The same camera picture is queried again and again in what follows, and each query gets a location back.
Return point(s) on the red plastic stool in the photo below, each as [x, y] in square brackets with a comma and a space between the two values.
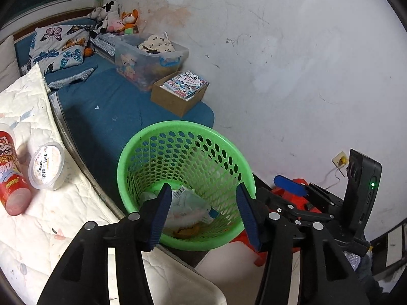
[280, 216]

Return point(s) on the right gloved hand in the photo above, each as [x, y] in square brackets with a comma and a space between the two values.
[353, 259]

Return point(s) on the cardboard box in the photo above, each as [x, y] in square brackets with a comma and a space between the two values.
[173, 103]

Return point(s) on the clear plastic storage bin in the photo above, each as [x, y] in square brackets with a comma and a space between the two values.
[143, 69]

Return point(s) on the orange fox plush toy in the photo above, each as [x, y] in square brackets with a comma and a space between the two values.
[129, 20]

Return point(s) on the colourful booklet in box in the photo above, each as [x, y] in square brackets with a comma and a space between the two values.
[185, 84]

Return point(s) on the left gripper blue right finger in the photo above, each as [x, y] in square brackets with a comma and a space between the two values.
[244, 203]

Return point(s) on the clear plastic yogurt tub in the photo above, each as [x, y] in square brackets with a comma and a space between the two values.
[46, 168]

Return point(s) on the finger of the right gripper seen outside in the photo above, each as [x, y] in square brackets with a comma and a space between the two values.
[291, 186]

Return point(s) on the red snack cup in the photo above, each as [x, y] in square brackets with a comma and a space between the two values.
[15, 193]

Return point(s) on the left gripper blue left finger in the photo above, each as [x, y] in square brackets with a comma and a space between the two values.
[159, 208]

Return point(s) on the green plastic mesh basket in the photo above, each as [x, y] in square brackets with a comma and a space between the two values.
[183, 153]

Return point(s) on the butterfly pillow right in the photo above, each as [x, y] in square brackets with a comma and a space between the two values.
[58, 47]

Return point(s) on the cow plush toy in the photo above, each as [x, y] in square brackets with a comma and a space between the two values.
[107, 19]

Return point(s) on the wall power socket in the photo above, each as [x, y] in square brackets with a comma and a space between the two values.
[340, 160]

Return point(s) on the small orange ball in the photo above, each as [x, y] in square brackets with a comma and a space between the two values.
[88, 52]

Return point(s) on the beige pillow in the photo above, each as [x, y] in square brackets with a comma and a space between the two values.
[9, 68]

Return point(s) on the patterned cloth in bin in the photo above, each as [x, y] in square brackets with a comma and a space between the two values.
[156, 45]

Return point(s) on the clear plastic bag with label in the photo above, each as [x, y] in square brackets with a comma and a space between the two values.
[187, 209]

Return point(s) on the white quilted blanket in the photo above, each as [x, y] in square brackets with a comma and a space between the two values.
[32, 243]

